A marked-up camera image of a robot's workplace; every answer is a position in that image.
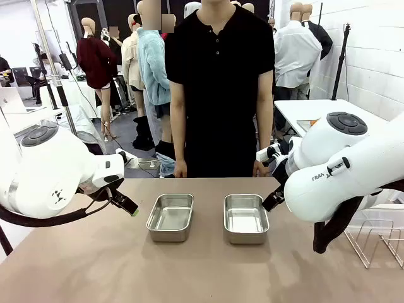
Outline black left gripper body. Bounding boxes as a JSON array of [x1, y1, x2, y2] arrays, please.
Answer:
[[78, 178, 125, 198]]

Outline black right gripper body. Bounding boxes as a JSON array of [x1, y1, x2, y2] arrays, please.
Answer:
[[271, 155, 290, 186]]

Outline steel rectangular container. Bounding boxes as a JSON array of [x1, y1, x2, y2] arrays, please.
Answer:
[[145, 193, 194, 243], [222, 194, 270, 246]]

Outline person's right forearm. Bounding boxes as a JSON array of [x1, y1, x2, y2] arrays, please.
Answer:
[[172, 104, 189, 162]]

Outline person's left forearm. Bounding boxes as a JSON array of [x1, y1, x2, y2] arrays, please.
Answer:
[[254, 104, 273, 162]]

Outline person's left hand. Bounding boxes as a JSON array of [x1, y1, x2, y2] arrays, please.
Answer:
[[252, 160, 272, 177]]

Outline person's right hand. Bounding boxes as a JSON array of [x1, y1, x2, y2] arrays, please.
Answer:
[[173, 159, 189, 178]]

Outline blue cloth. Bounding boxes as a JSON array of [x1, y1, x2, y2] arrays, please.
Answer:
[[155, 152, 176, 177]]

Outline black boots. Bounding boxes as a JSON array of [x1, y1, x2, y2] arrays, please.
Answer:
[[132, 115, 155, 151]]

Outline white draped cloth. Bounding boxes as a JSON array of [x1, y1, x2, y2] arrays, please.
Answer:
[[55, 104, 107, 155]]

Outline white side table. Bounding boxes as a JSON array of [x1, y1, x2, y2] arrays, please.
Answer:
[[273, 99, 404, 140]]

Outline person in black shirt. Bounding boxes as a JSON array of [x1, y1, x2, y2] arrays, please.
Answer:
[[165, 0, 277, 178]]

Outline white desk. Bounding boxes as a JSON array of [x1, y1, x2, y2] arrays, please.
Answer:
[[0, 105, 64, 138]]

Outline mannequin in white shirt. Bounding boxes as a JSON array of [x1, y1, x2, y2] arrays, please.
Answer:
[[273, 2, 323, 98]]

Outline silver laptop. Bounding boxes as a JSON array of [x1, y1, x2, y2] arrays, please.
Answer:
[[0, 86, 28, 115]]

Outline mannequin in dark red top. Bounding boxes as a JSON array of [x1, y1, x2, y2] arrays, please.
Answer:
[[76, 17, 118, 140]]

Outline mannequin in beige shirt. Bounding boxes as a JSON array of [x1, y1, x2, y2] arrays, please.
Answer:
[[121, 14, 146, 117]]

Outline mannequin in black jacket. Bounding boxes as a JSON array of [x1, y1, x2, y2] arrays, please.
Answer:
[[301, 3, 334, 61]]

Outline seated person in black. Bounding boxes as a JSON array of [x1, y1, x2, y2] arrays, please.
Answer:
[[0, 55, 13, 86]]

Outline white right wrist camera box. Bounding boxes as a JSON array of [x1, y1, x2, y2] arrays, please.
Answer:
[[256, 143, 282, 162]]

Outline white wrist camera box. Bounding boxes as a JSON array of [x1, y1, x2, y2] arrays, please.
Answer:
[[116, 150, 140, 170], [256, 143, 282, 162]]

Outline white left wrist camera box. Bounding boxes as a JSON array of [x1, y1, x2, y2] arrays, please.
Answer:
[[116, 150, 140, 170]]

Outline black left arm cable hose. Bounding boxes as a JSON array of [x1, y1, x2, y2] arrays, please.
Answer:
[[0, 186, 113, 228]]

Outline steel wire rack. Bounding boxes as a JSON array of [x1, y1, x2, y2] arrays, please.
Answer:
[[343, 219, 404, 270]]

